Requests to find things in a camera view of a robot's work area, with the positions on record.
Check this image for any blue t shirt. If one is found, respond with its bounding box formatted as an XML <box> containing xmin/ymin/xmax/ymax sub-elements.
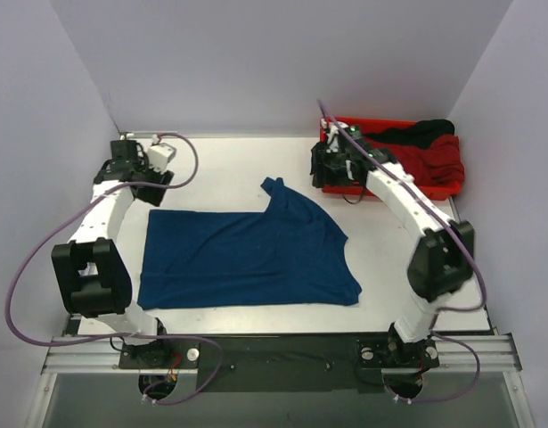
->
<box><xmin>138</xmin><ymin>177</ymin><xmax>362</xmax><ymax>310</ymax></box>

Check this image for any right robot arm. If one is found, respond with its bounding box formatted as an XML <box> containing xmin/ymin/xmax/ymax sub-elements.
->
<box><xmin>310</xmin><ymin>141</ymin><xmax>474</xmax><ymax>365</ymax></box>

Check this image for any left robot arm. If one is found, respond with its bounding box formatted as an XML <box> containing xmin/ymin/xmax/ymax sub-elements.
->
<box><xmin>51</xmin><ymin>139</ymin><xmax>176</xmax><ymax>367</ymax></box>

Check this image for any red plastic bin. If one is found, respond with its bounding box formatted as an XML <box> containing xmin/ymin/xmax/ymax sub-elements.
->
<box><xmin>339</xmin><ymin>117</ymin><xmax>463</xmax><ymax>201</ymax></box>

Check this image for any black t shirt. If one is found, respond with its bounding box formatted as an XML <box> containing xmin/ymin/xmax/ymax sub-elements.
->
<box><xmin>310</xmin><ymin>119</ymin><xmax>465</xmax><ymax>188</ymax></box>

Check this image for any red t shirt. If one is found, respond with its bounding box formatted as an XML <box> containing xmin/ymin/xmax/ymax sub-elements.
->
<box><xmin>371</xmin><ymin>135</ymin><xmax>465</xmax><ymax>186</ymax></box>

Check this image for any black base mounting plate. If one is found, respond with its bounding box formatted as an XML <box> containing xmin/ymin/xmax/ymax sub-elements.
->
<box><xmin>118</xmin><ymin>333</ymin><xmax>439</xmax><ymax>399</ymax></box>

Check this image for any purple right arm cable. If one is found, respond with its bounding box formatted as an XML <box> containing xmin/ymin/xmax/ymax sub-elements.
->
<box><xmin>316</xmin><ymin>98</ymin><xmax>487</xmax><ymax>406</ymax></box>

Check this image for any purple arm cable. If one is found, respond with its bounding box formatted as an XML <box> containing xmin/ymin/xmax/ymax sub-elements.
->
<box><xmin>316</xmin><ymin>98</ymin><xmax>487</xmax><ymax>406</ymax></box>
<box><xmin>4</xmin><ymin>132</ymin><xmax>225</xmax><ymax>407</ymax></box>

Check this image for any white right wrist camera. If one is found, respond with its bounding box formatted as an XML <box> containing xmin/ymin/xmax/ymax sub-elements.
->
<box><xmin>320</xmin><ymin>119</ymin><xmax>340</xmax><ymax>153</ymax></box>

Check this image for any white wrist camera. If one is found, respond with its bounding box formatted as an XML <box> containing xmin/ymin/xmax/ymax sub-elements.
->
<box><xmin>320</xmin><ymin>119</ymin><xmax>340</xmax><ymax>153</ymax></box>
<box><xmin>146</xmin><ymin>134</ymin><xmax>176</xmax><ymax>173</ymax></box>

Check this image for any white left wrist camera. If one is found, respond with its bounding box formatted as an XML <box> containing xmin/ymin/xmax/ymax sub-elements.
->
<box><xmin>146</xmin><ymin>134</ymin><xmax>176</xmax><ymax>173</ymax></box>

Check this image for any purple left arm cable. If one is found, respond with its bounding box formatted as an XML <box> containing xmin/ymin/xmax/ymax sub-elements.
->
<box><xmin>4</xmin><ymin>132</ymin><xmax>225</xmax><ymax>407</ymax></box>

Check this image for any aluminium front rail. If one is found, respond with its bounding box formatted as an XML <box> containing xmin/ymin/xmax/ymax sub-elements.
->
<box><xmin>42</xmin><ymin>334</ymin><xmax>522</xmax><ymax>375</ymax></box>

